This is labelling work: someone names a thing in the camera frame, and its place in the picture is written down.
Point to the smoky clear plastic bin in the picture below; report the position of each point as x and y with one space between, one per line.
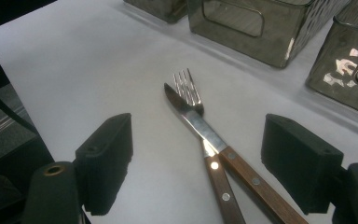
270 46
338 77
164 9

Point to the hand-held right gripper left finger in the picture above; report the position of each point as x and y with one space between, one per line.
105 161

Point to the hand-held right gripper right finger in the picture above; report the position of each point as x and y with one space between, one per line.
301 161

